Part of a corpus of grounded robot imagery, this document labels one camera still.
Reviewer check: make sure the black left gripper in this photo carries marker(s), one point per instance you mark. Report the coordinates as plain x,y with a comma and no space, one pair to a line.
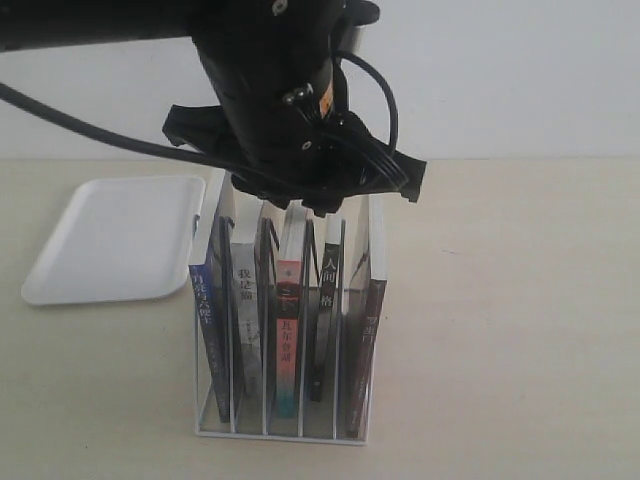
338,166

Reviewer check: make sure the white wire book rack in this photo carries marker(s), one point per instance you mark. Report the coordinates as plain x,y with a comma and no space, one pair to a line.
256,417

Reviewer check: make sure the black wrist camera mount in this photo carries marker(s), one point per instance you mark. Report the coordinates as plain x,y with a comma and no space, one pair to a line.
355,16

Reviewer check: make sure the black spine book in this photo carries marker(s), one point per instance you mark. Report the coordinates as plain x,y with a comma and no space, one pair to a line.
327,291

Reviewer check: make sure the red spine book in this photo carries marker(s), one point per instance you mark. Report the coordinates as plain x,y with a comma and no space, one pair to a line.
289,270

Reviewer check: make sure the white rectangular tray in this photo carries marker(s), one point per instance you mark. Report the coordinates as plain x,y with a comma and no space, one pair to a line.
119,239

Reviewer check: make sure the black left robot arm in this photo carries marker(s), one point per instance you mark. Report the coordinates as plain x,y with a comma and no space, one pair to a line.
299,115

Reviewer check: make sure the dark maroon spine book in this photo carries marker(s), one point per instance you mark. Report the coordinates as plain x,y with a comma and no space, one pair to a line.
366,291

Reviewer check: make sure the dark blue moon book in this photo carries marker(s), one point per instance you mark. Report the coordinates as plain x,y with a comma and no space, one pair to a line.
208,274

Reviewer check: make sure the grey spine book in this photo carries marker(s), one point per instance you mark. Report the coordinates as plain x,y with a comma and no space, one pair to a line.
244,244

